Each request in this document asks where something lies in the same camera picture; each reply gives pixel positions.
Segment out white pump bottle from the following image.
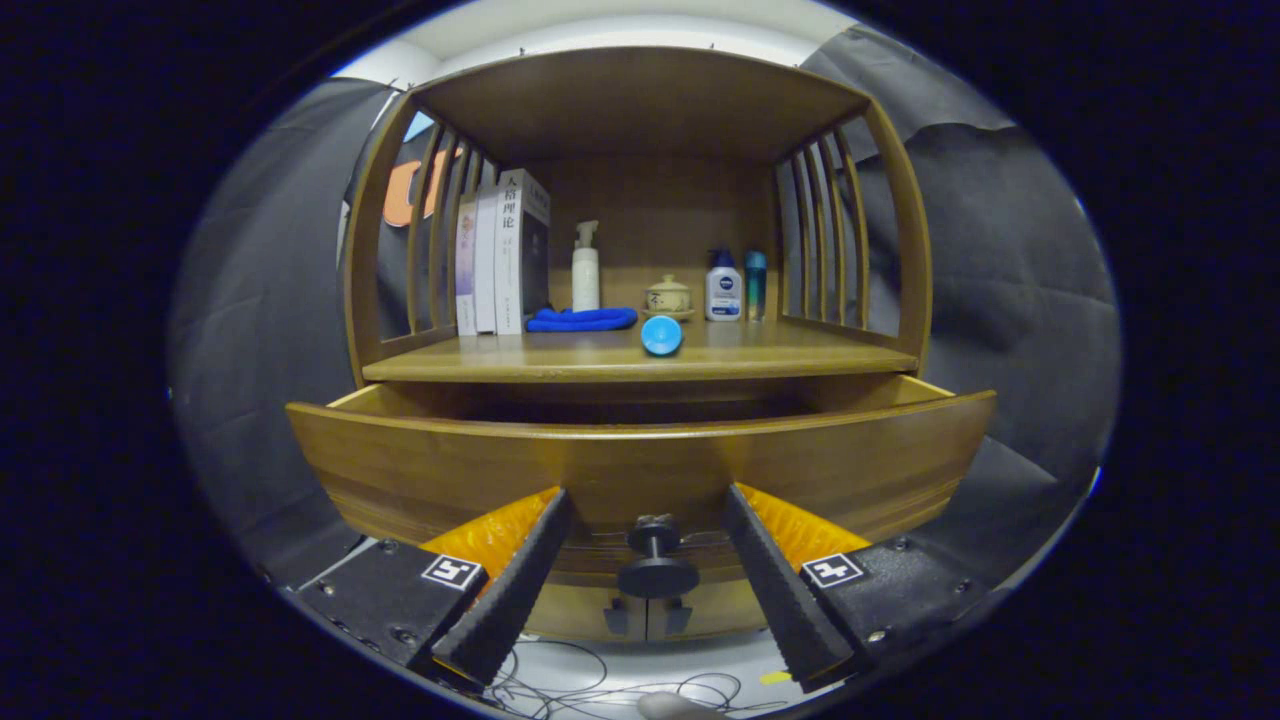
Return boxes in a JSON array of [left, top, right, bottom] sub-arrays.
[[572, 220, 601, 313]]

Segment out wooden cabinet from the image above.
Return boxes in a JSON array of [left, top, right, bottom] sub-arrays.
[[343, 45, 933, 643]]

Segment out blue folded cloth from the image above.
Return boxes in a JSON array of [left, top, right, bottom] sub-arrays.
[[526, 307, 639, 333]]

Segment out white book dark portrait cover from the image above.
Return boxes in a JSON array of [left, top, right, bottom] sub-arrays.
[[495, 168, 552, 336]]

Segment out pale pink book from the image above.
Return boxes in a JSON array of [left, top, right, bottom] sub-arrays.
[[455, 195, 479, 337]]

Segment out white lotion bottle blue cap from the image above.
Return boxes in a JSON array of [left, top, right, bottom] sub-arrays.
[[705, 249, 743, 322]]

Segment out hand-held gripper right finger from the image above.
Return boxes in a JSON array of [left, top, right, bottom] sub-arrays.
[[722, 483, 986, 694]]

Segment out wooden cabinet door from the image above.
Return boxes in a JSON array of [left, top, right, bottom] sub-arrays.
[[648, 580, 771, 641], [525, 580, 649, 641]]

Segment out beige lidded ceramic teacup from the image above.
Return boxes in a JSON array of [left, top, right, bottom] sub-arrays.
[[643, 274, 695, 321]]

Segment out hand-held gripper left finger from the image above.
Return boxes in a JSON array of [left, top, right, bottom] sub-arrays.
[[290, 486, 578, 691]]

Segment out wooden countertop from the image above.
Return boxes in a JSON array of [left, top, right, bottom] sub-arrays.
[[362, 318, 919, 384]]

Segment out tangle of black cables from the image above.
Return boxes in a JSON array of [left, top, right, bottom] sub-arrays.
[[490, 640, 791, 719]]

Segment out wooden drawer with black knob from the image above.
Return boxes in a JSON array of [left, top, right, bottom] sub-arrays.
[[285, 373, 998, 601]]

